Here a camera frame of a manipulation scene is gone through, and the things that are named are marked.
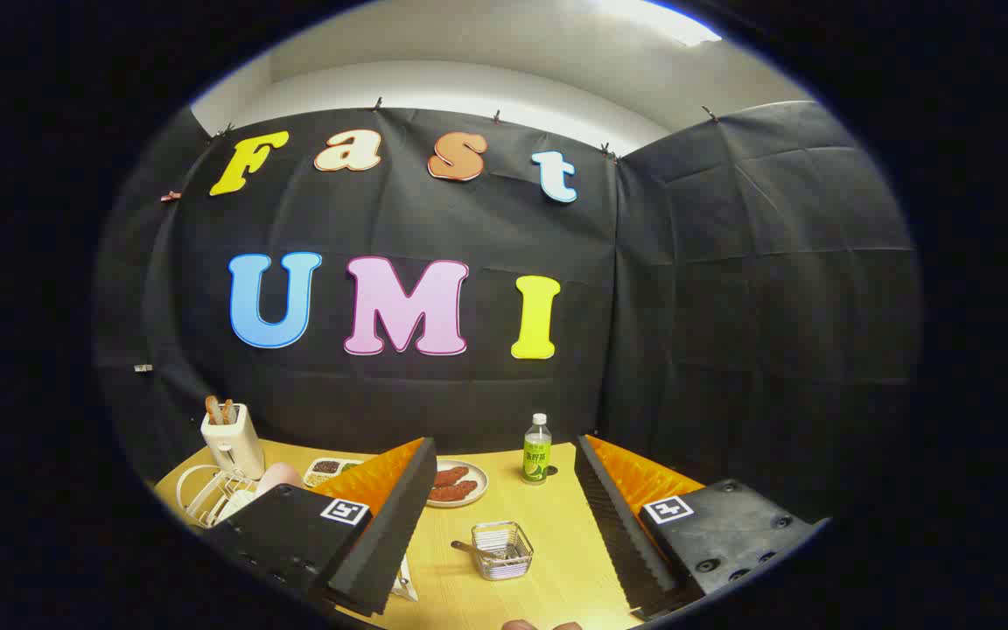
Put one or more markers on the white divided bean tray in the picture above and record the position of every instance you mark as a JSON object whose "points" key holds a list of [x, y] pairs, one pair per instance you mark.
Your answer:
{"points": [[329, 469]]}

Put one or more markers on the red meat piece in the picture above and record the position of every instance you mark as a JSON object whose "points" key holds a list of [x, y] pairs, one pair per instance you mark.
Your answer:
{"points": [[453, 476], [453, 492]]}

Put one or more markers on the green label drink bottle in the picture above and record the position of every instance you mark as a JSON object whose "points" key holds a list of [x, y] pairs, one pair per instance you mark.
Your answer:
{"points": [[536, 455]]}

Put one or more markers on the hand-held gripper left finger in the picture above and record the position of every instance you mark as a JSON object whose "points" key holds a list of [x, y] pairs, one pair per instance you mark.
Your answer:
{"points": [[386, 525]]}

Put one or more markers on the pink plate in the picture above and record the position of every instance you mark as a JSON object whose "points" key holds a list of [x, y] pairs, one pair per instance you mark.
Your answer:
{"points": [[279, 478]]}

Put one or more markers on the black backdrop cloth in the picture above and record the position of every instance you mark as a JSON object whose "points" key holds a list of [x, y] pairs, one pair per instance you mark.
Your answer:
{"points": [[731, 306]]}

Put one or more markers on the white plate with meat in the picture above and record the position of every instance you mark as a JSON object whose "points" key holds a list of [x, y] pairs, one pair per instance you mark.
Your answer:
{"points": [[476, 483]]}

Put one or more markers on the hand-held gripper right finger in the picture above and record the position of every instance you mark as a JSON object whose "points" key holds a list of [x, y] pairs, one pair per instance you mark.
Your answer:
{"points": [[618, 525]]}

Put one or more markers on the toasted bread slice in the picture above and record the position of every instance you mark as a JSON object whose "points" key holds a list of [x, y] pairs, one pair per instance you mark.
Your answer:
{"points": [[212, 409], [227, 411]]}

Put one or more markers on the white toaster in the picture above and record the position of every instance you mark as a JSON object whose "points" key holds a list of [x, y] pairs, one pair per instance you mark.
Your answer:
{"points": [[237, 446]]}

